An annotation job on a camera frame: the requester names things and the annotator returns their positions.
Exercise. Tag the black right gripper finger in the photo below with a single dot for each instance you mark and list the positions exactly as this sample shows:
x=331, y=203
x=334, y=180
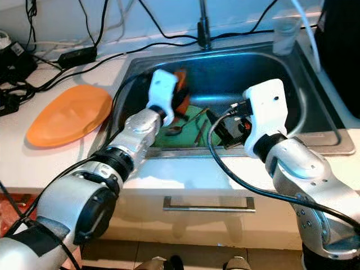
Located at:
x=214, y=122

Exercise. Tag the orange bowl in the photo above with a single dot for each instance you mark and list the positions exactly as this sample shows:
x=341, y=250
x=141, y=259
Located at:
x=183, y=76

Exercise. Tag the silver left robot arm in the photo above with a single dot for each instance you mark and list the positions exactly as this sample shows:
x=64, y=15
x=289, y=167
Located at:
x=140, y=132

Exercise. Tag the white kitchen cabinet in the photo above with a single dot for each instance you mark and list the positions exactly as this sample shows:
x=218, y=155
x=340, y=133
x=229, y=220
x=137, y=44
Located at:
x=202, y=228

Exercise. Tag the green plate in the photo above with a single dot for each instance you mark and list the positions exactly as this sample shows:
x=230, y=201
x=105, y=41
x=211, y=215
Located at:
x=194, y=139

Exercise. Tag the stainless steel sink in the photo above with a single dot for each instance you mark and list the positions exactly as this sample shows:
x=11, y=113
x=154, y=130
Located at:
x=236, y=70

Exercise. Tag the metal faucet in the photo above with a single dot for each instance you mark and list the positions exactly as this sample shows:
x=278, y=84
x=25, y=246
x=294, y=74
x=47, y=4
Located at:
x=204, y=25

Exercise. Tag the black power strip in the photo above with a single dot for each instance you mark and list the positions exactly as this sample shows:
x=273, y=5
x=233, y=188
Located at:
x=8, y=103

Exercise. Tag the orange plate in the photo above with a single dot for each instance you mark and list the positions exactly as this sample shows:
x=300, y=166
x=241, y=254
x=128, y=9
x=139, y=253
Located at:
x=70, y=115

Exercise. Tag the black power adapter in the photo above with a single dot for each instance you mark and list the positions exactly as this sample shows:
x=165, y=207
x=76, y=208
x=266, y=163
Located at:
x=77, y=56

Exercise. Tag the red plastic bag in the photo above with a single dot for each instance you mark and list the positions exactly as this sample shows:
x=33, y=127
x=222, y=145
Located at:
x=14, y=216

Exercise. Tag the black charger device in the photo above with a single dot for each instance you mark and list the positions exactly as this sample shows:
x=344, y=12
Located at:
x=17, y=59

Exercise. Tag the robot right leg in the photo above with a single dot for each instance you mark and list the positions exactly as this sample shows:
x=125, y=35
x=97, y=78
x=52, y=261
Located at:
x=237, y=264

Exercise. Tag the black countertop appliance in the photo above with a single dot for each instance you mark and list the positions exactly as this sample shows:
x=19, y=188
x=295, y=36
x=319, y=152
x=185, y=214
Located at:
x=340, y=56

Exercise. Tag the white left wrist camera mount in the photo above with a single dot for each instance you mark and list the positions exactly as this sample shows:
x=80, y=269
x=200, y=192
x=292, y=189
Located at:
x=162, y=90

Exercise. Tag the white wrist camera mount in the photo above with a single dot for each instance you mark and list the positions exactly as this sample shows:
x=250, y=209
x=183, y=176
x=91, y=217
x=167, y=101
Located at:
x=162, y=90
x=264, y=104

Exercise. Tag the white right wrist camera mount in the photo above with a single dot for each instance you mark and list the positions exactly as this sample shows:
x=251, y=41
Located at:
x=264, y=104

